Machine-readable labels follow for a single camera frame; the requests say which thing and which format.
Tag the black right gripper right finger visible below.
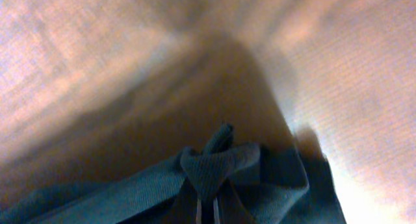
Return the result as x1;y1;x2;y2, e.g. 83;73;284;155
213;181;255;224

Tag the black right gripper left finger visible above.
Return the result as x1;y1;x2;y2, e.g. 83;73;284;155
162;179;202;224

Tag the black t-shirt with logo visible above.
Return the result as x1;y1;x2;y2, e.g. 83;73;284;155
1;125;345;223

